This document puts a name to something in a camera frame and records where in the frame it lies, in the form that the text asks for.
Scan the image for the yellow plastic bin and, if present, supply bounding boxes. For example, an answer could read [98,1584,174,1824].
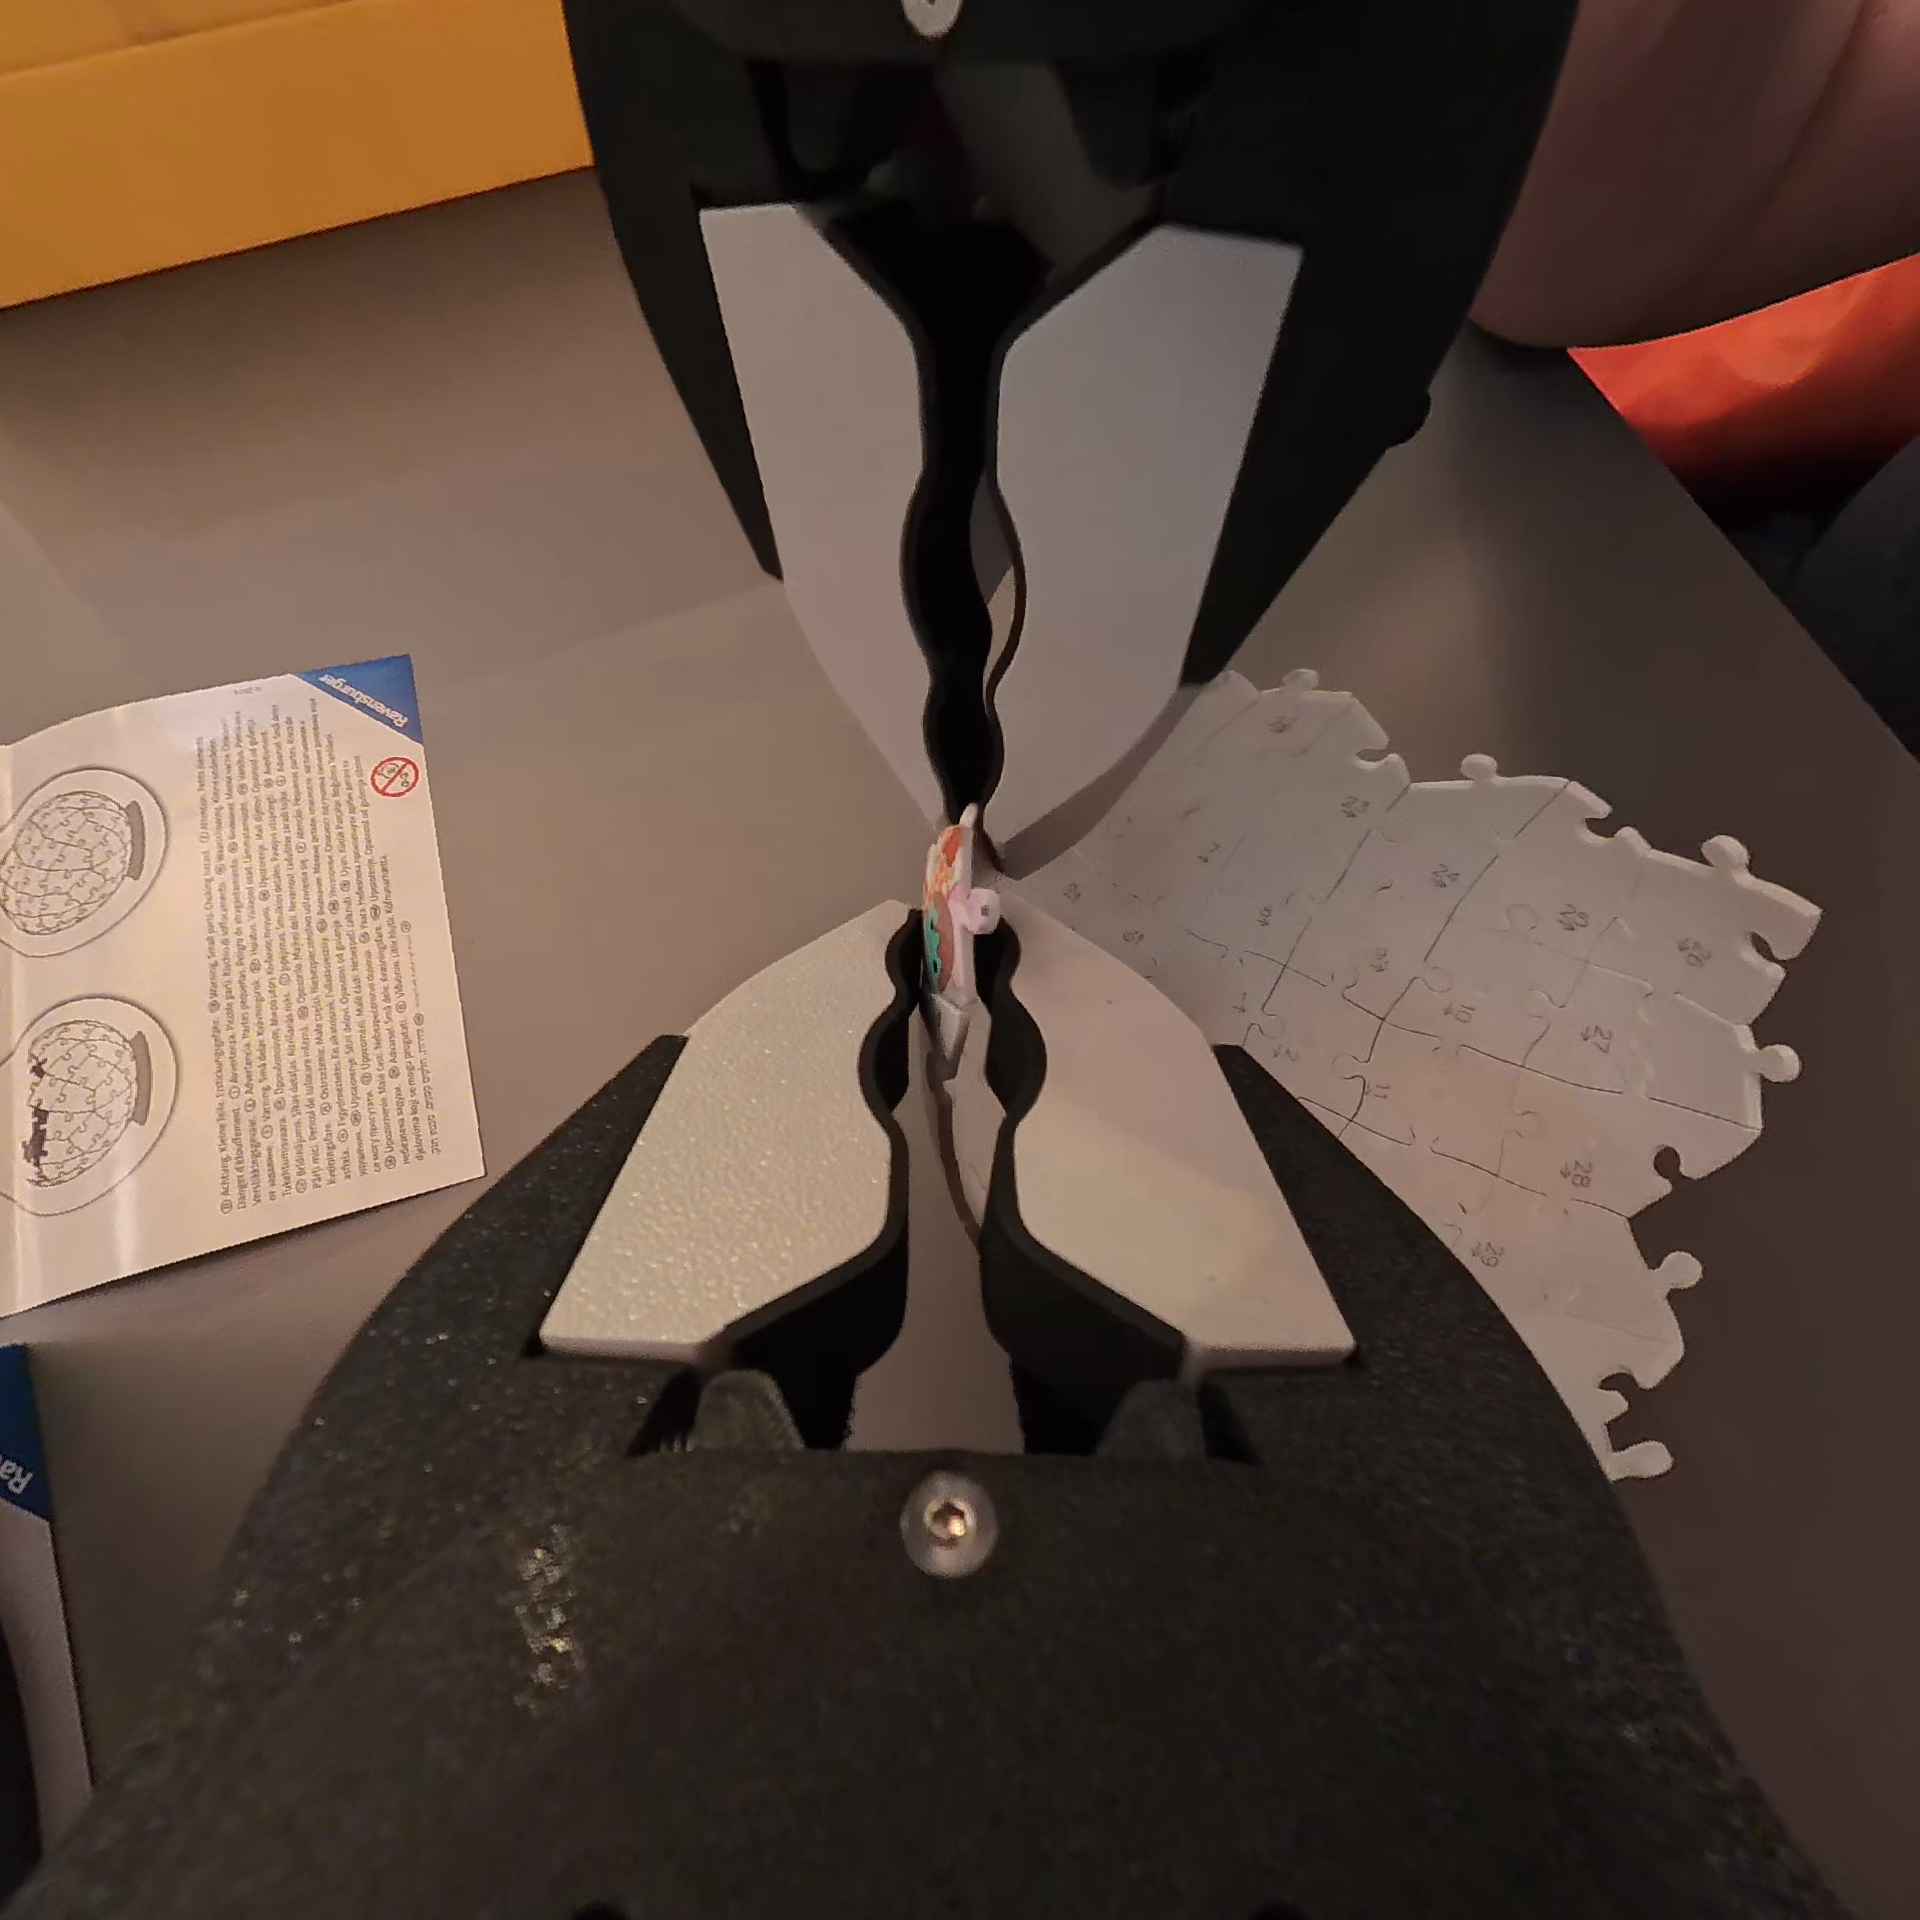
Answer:
[0,0,601,309]

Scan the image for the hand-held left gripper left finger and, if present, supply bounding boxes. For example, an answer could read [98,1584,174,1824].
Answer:
[535,902,922,1454]

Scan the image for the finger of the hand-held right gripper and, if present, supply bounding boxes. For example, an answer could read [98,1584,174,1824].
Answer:
[699,207,970,828]
[971,223,1308,885]

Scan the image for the colourful puzzle box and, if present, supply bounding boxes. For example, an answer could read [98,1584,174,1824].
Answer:
[0,1341,95,1824]

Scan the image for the person's right forearm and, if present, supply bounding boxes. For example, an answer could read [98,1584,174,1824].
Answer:
[1470,0,1920,353]

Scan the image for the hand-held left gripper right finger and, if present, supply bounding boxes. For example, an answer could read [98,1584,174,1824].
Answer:
[978,902,1363,1454]

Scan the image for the partly built puzzle ball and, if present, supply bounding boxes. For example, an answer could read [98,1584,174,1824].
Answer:
[959,668,1823,1488]

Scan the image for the orange object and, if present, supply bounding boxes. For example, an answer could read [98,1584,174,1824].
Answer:
[1567,256,1920,496]

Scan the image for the white instruction leaflet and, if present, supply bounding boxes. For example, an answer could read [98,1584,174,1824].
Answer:
[0,652,490,1319]

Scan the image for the small white puzzle piece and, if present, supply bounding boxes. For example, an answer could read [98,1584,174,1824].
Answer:
[915,803,1003,1080]

